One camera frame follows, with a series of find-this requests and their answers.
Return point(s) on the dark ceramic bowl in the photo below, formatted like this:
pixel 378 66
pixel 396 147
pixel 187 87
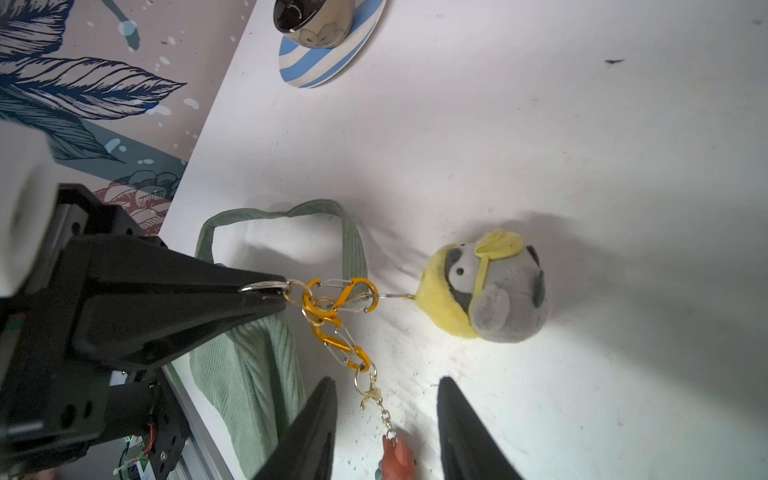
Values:
pixel 315 24

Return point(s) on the blue striped plate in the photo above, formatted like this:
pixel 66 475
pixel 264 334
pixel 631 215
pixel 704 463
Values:
pixel 303 67

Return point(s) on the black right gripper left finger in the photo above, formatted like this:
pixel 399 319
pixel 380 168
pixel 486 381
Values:
pixel 307 449

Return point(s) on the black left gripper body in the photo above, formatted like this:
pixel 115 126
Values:
pixel 55 406

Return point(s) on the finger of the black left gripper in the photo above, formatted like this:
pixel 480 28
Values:
pixel 130 268
pixel 146 331

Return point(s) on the red figurine charm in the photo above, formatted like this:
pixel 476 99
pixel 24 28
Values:
pixel 398 462

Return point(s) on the green corduroy bag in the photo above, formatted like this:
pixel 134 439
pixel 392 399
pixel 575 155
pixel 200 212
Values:
pixel 250 373

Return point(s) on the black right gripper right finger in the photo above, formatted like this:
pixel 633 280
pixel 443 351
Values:
pixel 468 451

